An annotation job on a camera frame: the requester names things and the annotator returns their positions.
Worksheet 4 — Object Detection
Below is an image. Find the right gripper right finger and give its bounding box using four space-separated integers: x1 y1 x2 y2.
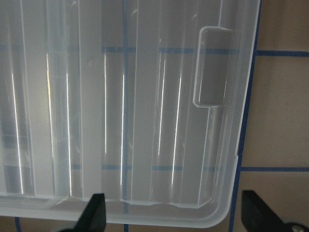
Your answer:
241 190 309 232

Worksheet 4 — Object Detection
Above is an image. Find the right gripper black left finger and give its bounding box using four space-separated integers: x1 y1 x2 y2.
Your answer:
73 193 106 232

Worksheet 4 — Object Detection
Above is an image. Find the clear plastic box lid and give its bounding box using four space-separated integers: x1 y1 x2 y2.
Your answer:
0 0 260 228

